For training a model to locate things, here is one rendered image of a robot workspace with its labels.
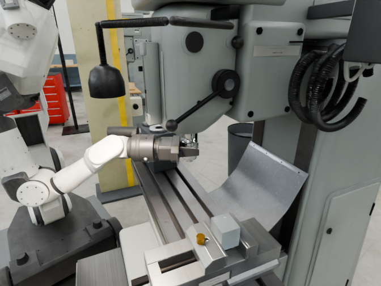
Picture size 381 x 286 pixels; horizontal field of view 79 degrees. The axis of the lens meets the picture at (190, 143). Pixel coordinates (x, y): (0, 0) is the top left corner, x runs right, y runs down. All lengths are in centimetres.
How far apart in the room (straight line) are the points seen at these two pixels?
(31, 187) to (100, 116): 171
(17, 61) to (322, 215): 109
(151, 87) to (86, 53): 174
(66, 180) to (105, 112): 168
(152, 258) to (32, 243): 103
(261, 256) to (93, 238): 97
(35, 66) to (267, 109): 69
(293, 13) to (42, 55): 73
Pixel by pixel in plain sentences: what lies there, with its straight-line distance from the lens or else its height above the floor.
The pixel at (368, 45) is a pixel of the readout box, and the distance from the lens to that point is 54.
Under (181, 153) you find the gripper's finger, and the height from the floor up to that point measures 124.
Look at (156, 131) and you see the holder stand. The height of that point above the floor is 118.
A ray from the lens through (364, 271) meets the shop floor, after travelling 234.
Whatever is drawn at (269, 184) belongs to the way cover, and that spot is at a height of 105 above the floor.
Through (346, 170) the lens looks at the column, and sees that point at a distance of 97.
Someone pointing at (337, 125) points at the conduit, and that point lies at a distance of 67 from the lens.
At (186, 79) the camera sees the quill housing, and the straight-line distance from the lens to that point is 57.
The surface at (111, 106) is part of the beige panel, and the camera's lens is 241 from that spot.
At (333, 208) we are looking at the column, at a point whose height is 100.
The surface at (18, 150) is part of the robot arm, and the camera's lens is 80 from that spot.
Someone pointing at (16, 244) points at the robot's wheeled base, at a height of 57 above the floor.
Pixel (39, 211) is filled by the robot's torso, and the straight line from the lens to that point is 152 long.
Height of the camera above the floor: 155
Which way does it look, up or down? 23 degrees down
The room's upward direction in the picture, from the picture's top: straight up
